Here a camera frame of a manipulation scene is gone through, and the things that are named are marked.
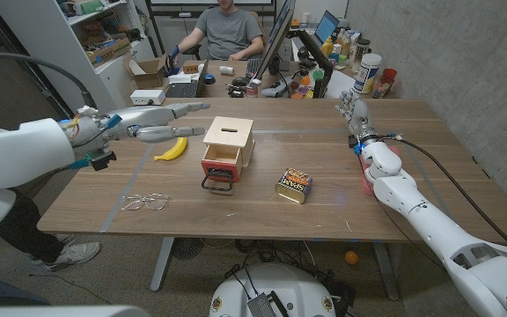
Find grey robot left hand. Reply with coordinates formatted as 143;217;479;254
77;101;211;147

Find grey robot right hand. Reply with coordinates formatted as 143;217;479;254
334;89;378;142

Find clear plastic glasses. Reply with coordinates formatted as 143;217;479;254
120;193;171;212

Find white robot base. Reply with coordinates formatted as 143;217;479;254
209;262;337;317

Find yellow banana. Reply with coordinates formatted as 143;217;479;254
153;136;188;162

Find spam can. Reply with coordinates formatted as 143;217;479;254
275;167;314;205

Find white power box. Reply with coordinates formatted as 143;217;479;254
129;89;166;107

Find white wipes canister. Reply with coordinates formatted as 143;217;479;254
353;53;383;94

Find open cardboard box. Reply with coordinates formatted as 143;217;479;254
121;53;170;89

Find black laptop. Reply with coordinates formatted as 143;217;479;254
164;59;209;99

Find dark lid jar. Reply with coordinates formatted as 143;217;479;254
356;38;371;63

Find grey tape strip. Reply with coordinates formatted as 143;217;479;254
99;144;156;233

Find pink plastic tray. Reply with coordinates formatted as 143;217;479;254
360;144;400;197

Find printed cardboard box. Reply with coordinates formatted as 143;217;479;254
86;37;132;67

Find wooden box with slot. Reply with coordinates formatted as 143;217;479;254
201;115;256;168

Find white game controller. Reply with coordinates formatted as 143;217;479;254
260;85;290;99

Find laptop with blue screen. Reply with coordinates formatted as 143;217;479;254
313;10;341;45

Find white shelf unit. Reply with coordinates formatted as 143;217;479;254
0;0;156;136

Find computer monitor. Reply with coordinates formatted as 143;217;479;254
253;0;298;83

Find black keyboard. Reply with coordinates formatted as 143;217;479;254
245;56;263;80

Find seated person in grey shirt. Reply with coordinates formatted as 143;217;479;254
172;0;266;63

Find round floor fan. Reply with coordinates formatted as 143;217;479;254
172;237;205;261

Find dark wood door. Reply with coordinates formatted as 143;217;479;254
0;0;85;133

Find standing person in dark clothes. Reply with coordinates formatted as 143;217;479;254
0;188;101;272

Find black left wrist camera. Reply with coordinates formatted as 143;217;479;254
89;151;117;172

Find red-front drawer with black handle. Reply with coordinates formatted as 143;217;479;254
200;144;244;193

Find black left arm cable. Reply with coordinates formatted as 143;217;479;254
0;51;99;109

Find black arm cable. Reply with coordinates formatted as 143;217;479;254
0;51;99;109
378;134;507;248

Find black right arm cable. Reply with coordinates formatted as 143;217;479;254
378;134;507;248

